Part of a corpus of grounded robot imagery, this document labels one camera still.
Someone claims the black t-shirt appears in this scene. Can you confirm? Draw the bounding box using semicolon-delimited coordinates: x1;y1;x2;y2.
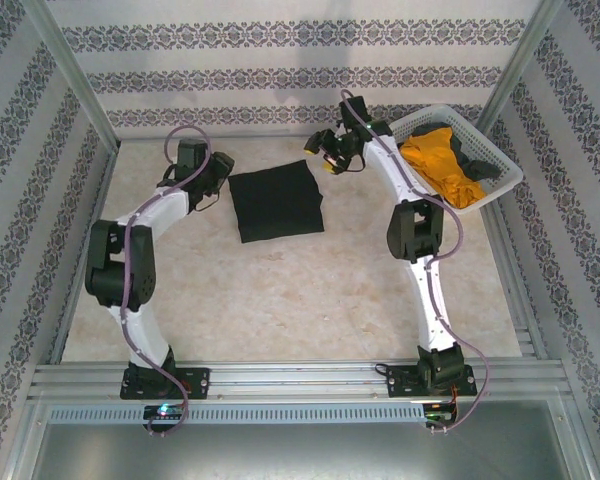
227;159;326;245

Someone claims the orange t-shirt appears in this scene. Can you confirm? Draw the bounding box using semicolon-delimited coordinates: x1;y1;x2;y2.
398;126;486;210

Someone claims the dark grey t-shirt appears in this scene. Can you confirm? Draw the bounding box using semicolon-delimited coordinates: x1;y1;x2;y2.
410;121;501;182

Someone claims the white plastic mesh basket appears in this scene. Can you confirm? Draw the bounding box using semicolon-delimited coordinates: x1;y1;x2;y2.
387;103;525;216

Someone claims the grey sheet metal panel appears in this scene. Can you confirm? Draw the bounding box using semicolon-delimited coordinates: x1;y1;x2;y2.
29;419;581;480

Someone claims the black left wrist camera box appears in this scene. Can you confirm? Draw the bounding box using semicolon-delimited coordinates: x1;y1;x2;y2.
212;152;236;181

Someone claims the aluminium back frame rail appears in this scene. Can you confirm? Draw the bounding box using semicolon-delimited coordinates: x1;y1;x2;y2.
115;130;331;144

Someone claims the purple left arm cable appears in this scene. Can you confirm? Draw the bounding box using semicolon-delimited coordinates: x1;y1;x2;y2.
119;125;214;439

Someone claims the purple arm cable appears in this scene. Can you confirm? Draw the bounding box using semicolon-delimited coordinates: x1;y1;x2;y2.
119;125;214;439
339;88;491;434

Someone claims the aluminium frame post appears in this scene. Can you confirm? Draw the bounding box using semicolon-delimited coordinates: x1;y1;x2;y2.
477;0;566;134
22;0;124;151

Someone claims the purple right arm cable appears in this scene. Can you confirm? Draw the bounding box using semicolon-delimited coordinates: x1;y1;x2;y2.
339;88;491;434

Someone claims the aluminium mounting rail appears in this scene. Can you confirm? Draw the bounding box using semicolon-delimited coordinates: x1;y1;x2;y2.
27;362;574;401

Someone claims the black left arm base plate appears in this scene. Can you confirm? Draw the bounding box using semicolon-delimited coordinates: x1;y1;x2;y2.
119;367;211;401

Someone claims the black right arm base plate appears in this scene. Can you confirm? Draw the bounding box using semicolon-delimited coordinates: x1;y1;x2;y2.
384;363;479;400

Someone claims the grey slotted cable duct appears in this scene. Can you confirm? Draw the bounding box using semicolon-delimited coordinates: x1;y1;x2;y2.
47;402;429;425

